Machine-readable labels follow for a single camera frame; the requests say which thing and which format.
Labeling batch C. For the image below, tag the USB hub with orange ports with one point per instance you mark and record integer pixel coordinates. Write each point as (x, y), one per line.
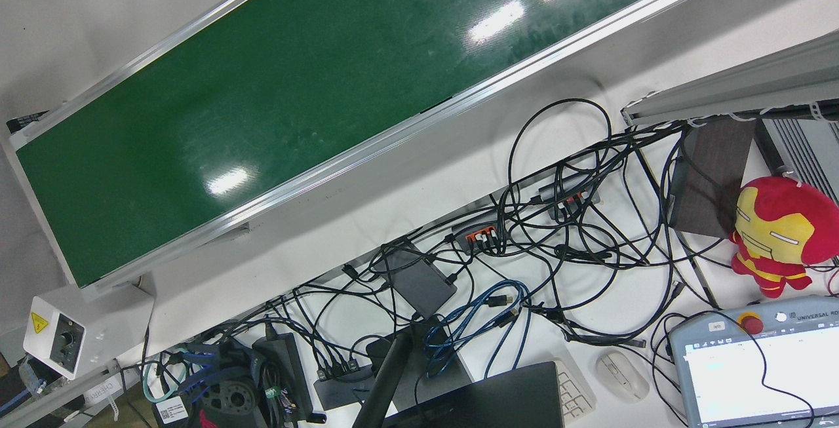
(478, 231)

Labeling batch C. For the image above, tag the flat black box device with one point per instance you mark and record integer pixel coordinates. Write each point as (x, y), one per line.
(416, 280)

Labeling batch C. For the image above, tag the grey USB hub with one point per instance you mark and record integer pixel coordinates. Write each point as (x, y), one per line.
(570, 189)

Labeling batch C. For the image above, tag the green conveyor belt aluminium rails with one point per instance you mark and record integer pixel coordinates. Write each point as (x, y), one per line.
(295, 87)

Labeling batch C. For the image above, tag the black monitor stand pole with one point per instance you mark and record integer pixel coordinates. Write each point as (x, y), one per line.
(387, 382)

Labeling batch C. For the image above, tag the black USB hub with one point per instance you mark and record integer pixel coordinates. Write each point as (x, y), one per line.
(341, 389)

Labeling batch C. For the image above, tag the black monitor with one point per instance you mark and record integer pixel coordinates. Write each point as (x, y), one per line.
(491, 402)

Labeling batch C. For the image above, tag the black power adapter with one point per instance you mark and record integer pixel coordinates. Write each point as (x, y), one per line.
(283, 369)

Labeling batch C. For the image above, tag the white keyboard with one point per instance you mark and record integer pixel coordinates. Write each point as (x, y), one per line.
(575, 392)

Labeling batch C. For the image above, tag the white computer mouse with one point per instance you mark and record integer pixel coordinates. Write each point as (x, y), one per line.
(621, 375)

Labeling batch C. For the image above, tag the black red device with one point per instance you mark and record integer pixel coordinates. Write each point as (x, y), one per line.
(226, 405)

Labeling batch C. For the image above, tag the dark brown panel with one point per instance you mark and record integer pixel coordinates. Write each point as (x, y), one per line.
(714, 179)

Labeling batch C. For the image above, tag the white QR label tag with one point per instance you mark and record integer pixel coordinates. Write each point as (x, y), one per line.
(172, 410)

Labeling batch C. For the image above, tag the aluminium profile bar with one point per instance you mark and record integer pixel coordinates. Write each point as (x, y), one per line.
(741, 84)

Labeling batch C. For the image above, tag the white conveyor control box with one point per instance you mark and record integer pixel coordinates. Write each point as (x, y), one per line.
(98, 323)

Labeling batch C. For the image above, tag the red yellow Iron Man plush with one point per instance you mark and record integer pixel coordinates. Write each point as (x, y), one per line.
(780, 231)

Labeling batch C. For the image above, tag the grey robot teach pendant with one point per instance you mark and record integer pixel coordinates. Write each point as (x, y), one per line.
(754, 369)

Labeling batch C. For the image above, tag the grey ribbed metal device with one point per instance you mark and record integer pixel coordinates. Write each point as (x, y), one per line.
(806, 149)

